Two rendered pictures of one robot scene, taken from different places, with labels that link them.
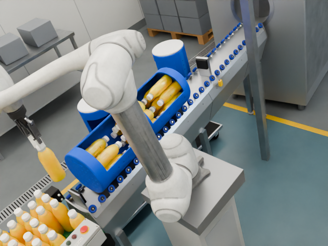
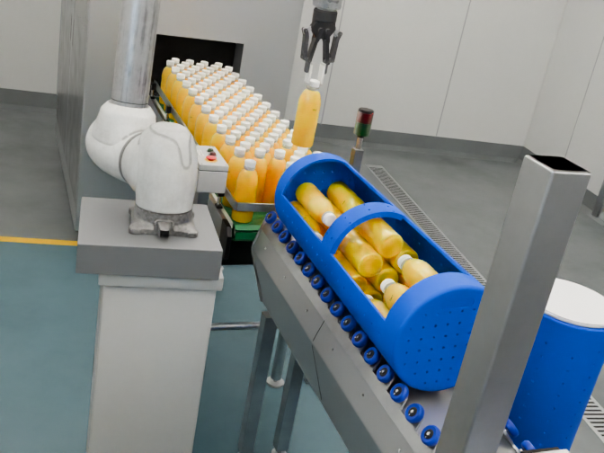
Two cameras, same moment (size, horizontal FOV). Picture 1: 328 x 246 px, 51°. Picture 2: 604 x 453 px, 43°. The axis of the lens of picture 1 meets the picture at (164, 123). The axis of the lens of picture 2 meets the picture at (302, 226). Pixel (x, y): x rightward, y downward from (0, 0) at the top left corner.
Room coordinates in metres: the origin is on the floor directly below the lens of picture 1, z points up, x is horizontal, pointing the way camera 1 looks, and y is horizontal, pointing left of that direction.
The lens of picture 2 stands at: (2.12, -1.72, 1.93)
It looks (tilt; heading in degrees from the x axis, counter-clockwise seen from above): 22 degrees down; 108
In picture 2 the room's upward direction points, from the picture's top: 11 degrees clockwise
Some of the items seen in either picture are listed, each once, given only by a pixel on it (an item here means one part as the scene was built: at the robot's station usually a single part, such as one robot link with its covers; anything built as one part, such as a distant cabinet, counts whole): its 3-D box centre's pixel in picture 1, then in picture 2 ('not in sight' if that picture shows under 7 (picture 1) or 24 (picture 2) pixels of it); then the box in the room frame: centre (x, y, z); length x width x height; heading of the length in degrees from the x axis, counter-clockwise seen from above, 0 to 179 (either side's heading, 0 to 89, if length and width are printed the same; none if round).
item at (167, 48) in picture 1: (167, 47); not in sight; (2.73, -0.24, 1.03); 0.28 x 0.28 x 0.01
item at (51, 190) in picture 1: (54, 197); not in sight; (1.50, 0.74, 0.95); 0.10 x 0.07 x 0.10; 42
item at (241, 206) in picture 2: not in sight; (291, 208); (1.32, 0.64, 0.96); 0.40 x 0.01 x 0.03; 42
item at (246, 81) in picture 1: (247, 88); not in sight; (2.78, -0.89, 0.31); 0.06 x 0.06 x 0.63; 42
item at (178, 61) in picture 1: (179, 90); not in sight; (2.73, -0.24, 0.59); 0.28 x 0.28 x 0.88
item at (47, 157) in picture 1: (50, 162); (306, 115); (1.34, 0.58, 1.31); 0.07 x 0.07 x 0.19
